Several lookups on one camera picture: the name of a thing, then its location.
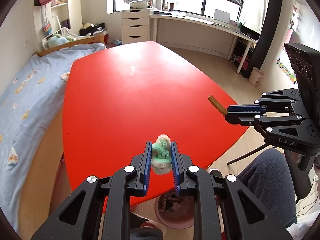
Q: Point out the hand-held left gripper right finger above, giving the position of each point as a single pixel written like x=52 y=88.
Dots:
x=175 y=167

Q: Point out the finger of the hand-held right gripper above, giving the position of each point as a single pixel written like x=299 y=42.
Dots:
x=237 y=118
x=245 y=108

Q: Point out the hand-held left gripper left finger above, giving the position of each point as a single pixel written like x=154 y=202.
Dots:
x=148 y=167

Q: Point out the green plush toy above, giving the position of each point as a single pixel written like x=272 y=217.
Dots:
x=160 y=152

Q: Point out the wooden block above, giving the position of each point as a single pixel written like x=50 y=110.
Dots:
x=216 y=102

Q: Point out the pink waste bin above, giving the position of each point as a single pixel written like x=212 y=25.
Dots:
x=175 y=220

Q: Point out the cream waste bin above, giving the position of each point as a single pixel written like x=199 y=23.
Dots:
x=255 y=77

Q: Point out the pink white slipper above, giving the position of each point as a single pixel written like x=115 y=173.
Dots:
x=215 y=173

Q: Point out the pink storage box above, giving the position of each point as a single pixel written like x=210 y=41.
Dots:
x=243 y=62

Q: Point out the person's leg in grey pants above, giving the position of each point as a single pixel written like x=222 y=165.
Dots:
x=265 y=180

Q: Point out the black curtain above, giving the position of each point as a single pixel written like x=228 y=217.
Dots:
x=271 y=17

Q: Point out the white rectangular board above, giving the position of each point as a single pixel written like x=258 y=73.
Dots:
x=222 y=15

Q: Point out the white desk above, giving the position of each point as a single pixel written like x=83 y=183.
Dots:
x=200 y=20

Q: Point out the white curtain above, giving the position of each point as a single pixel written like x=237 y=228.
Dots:
x=255 y=5

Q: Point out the bed with blue sheet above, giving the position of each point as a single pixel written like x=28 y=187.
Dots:
x=42 y=180

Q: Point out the white drawer unit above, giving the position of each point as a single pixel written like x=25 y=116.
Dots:
x=135 y=30

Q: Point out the black bag with yellow hat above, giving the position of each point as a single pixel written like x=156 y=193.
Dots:
x=91 y=30

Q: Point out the white basin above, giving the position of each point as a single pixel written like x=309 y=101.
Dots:
x=138 y=4

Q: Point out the blue green plush toys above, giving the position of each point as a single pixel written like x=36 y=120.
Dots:
x=60 y=41

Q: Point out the rainbow toy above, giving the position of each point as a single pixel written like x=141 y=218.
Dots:
x=48 y=28

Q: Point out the colourful wall sticker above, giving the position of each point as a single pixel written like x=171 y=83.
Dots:
x=287 y=71

